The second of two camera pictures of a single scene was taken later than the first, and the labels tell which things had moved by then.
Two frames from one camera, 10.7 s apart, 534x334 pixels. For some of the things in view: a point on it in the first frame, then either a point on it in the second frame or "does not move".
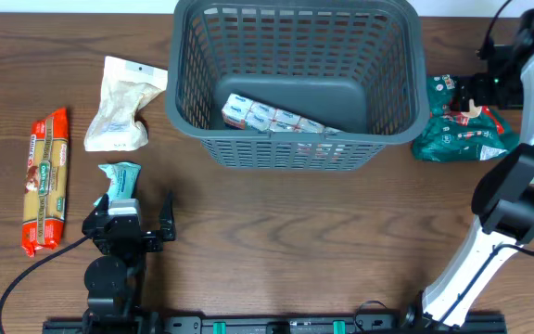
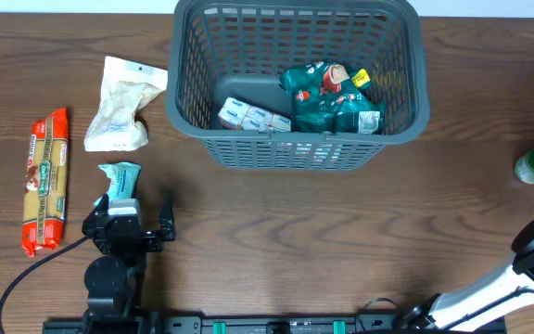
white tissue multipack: x=242 y=113 does not move
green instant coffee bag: x=449 y=134 -> x=329 y=96
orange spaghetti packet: x=45 y=184 does not move
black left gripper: x=95 y=223 does not move
